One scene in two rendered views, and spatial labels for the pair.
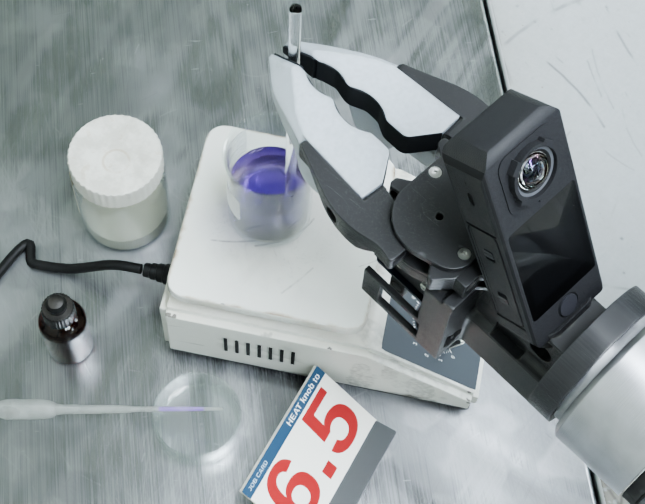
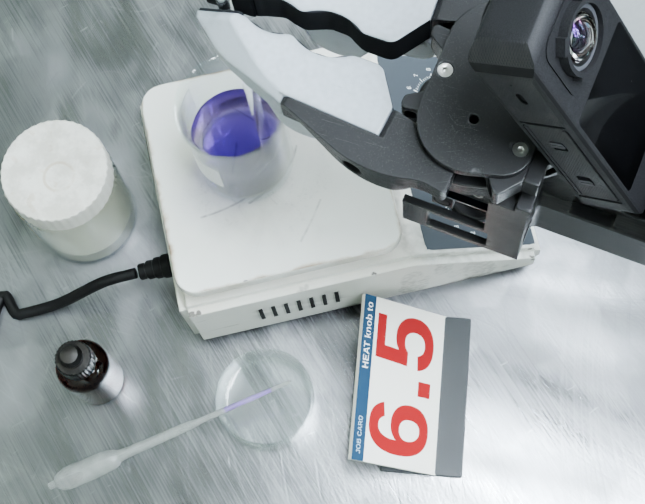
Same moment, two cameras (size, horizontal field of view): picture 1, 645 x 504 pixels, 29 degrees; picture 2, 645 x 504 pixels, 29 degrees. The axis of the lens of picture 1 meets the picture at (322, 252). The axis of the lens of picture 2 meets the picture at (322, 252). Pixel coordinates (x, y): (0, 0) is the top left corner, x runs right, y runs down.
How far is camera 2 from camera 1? 0.12 m
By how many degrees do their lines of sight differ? 9
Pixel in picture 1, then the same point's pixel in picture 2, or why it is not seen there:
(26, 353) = (58, 410)
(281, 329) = (316, 277)
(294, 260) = (297, 200)
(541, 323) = (636, 188)
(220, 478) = (317, 447)
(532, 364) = (629, 226)
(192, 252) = (187, 240)
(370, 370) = (422, 274)
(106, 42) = not seen: outside the picture
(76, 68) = not seen: outside the picture
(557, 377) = not seen: outside the picture
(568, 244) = (635, 92)
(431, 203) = (458, 108)
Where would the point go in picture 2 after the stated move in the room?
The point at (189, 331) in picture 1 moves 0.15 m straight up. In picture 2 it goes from (219, 319) to (170, 233)
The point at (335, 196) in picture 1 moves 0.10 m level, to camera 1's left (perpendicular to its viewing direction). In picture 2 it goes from (349, 146) to (92, 230)
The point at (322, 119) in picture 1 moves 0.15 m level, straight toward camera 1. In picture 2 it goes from (292, 64) to (431, 433)
